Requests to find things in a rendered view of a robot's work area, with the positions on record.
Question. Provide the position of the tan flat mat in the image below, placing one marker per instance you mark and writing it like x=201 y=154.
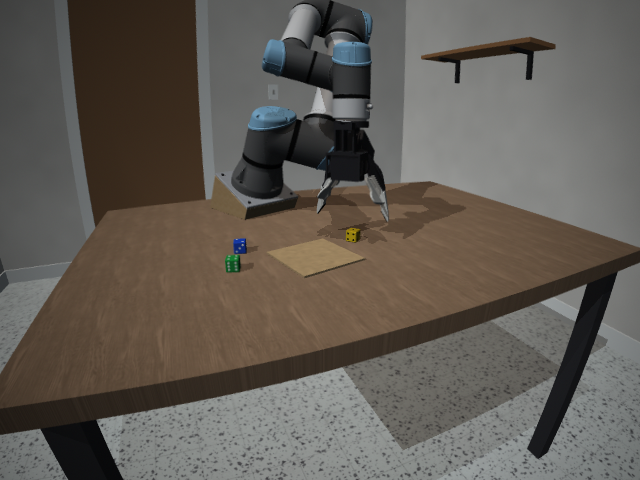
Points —
x=314 y=257

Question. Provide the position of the blue die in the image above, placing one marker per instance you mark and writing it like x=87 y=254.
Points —
x=239 y=246

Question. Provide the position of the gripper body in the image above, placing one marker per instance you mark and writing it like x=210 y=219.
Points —
x=342 y=165

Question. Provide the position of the yellow die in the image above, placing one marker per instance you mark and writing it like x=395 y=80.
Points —
x=353 y=235

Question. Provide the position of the green die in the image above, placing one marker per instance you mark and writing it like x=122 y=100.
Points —
x=232 y=263

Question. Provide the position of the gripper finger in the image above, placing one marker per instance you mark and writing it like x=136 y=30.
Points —
x=325 y=193
x=376 y=185

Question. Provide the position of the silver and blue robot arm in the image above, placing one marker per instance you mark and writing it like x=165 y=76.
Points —
x=274 y=133

